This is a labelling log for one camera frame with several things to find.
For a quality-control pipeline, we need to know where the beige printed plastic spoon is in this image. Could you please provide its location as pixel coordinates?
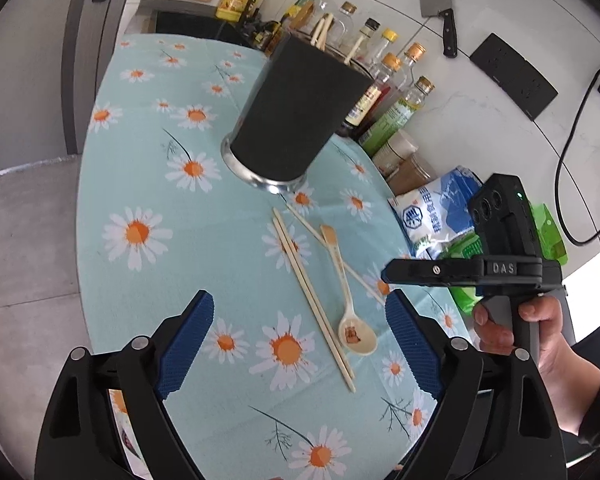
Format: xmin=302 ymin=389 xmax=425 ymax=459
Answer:
xmin=321 ymin=224 xmax=378 ymax=356

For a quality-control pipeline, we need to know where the bamboo chopstick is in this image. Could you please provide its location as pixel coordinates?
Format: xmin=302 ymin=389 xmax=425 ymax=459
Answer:
xmin=284 ymin=201 xmax=387 ymax=307
xmin=274 ymin=219 xmax=357 ymax=380
xmin=270 ymin=207 xmax=358 ymax=394

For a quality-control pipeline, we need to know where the kitchen cleaver knife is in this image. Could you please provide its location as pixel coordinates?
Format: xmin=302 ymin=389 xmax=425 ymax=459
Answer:
xmin=419 ymin=0 xmax=458 ymax=58

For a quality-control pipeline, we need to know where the right hand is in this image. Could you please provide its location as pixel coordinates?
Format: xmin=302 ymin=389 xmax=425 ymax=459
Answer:
xmin=471 ymin=294 xmax=600 ymax=436

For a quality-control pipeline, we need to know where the green plastic bag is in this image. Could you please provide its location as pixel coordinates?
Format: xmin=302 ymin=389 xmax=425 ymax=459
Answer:
xmin=442 ymin=201 xmax=569 ymax=317

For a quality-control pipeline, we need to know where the blue white salt bag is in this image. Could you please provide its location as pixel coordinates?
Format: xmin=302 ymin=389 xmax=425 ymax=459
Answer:
xmin=389 ymin=166 xmax=482 ymax=259

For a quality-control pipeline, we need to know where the brown spice jar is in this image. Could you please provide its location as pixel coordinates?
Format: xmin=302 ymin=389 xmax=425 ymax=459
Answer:
xmin=387 ymin=153 xmax=437 ymax=196

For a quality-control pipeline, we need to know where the daisy pattern tablecloth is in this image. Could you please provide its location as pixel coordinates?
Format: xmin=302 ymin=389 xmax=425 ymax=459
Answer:
xmin=76 ymin=34 xmax=436 ymax=479

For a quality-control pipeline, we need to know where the white cap spice jar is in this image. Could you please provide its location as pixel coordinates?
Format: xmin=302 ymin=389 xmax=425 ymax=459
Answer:
xmin=373 ymin=129 xmax=418 ymax=178

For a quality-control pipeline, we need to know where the green label oil bottle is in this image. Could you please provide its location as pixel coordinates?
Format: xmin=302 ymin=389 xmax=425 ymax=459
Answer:
xmin=358 ymin=76 xmax=434 ymax=157

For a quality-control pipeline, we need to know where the soy sauce bottle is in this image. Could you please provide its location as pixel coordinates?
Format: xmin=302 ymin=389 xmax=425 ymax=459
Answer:
xmin=336 ymin=53 xmax=402 ymax=138

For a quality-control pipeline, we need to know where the gold cap clear bottle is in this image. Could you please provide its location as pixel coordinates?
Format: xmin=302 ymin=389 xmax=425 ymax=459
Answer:
xmin=384 ymin=42 xmax=426 ymax=99

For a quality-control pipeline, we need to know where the black utensil holder cup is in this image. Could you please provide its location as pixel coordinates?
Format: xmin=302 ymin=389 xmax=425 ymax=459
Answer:
xmin=220 ymin=35 xmax=372 ymax=194

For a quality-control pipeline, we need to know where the yellow cap clear bottle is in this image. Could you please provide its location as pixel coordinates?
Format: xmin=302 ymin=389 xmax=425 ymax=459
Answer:
xmin=365 ymin=28 xmax=399 ymax=68

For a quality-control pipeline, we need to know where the black sink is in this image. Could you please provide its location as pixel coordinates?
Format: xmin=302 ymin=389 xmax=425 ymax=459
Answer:
xmin=137 ymin=0 xmax=252 ymax=48

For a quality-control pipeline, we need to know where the grey door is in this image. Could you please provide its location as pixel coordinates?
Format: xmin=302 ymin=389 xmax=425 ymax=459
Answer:
xmin=0 ymin=0 xmax=126 ymax=172

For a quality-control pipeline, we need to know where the black tracking camera box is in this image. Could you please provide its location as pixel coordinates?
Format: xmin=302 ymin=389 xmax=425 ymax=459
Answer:
xmin=468 ymin=174 xmax=543 ymax=258

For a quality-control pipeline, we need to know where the black wall power strip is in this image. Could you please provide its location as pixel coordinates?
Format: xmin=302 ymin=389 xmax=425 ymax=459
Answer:
xmin=469 ymin=32 xmax=558 ymax=122

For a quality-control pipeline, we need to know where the black power cable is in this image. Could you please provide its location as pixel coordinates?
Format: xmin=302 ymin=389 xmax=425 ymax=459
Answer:
xmin=552 ymin=63 xmax=600 ymax=247

